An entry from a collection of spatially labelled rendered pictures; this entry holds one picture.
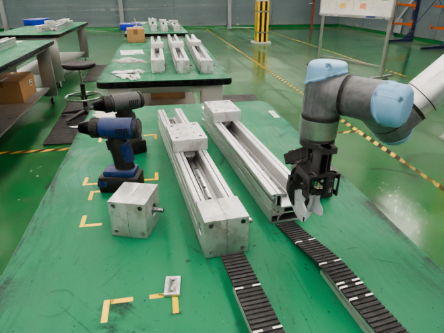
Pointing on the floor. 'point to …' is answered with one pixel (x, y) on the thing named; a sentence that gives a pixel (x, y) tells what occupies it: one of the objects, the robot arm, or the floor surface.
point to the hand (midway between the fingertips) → (301, 215)
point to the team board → (353, 7)
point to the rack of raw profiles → (415, 24)
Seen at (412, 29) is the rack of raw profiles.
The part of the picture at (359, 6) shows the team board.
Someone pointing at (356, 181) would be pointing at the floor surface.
